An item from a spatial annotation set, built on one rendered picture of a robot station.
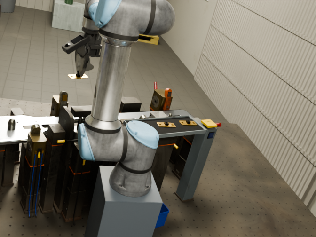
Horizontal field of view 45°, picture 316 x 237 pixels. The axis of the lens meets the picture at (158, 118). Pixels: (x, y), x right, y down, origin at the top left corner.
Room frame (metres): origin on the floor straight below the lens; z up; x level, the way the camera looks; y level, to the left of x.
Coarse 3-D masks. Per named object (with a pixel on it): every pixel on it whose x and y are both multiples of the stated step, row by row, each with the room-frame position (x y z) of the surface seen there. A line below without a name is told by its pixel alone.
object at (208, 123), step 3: (201, 120) 1.67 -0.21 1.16; (204, 120) 1.68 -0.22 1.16; (207, 120) 1.69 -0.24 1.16; (210, 120) 1.70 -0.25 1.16; (204, 123) 1.65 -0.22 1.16; (207, 123) 1.66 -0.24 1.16; (210, 123) 1.67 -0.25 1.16; (213, 123) 1.68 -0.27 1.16; (207, 126) 1.63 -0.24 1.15; (210, 126) 1.64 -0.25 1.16; (213, 126) 1.65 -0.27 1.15; (216, 126) 1.67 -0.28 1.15
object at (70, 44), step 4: (80, 36) 1.51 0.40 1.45; (84, 36) 1.50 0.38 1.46; (88, 36) 1.50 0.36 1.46; (72, 40) 1.49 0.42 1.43; (76, 40) 1.48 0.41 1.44; (80, 40) 1.48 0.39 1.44; (84, 40) 1.49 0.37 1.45; (88, 40) 1.50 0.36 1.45; (64, 44) 1.47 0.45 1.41; (68, 44) 1.46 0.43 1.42; (72, 44) 1.46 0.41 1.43; (76, 44) 1.46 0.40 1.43; (80, 44) 1.48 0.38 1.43; (84, 44) 1.49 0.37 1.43; (64, 48) 1.45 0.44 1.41; (68, 48) 1.44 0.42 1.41; (72, 48) 1.45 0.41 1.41; (76, 48) 1.47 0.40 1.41; (68, 52) 1.44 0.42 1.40
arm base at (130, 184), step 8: (120, 168) 1.07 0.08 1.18; (128, 168) 1.05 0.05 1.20; (112, 176) 1.07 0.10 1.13; (120, 176) 1.05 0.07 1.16; (128, 176) 1.05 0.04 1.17; (136, 176) 1.05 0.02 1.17; (144, 176) 1.07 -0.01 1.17; (112, 184) 1.06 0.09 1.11; (120, 184) 1.05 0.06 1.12; (128, 184) 1.04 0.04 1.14; (136, 184) 1.05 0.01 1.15; (144, 184) 1.06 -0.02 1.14; (120, 192) 1.04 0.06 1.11; (128, 192) 1.03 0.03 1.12; (136, 192) 1.04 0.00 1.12; (144, 192) 1.06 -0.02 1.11
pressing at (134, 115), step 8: (120, 112) 1.85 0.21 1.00; (128, 112) 1.88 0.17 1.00; (136, 112) 1.90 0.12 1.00; (144, 112) 1.93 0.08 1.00; (168, 112) 2.01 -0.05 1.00; (176, 112) 2.04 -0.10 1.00; (184, 112) 2.08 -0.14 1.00; (0, 120) 1.44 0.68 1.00; (16, 120) 1.48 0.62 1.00; (24, 120) 1.50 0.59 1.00; (32, 120) 1.52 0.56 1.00; (40, 120) 1.54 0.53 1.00; (48, 120) 1.55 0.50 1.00; (56, 120) 1.57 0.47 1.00; (0, 128) 1.38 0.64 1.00; (16, 128) 1.41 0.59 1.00; (0, 136) 1.32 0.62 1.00; (8, 136) 1.34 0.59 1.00; (16, 136) 1.35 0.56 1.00; (24, 136) 1.37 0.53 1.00; (0, 144) 1.28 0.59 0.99
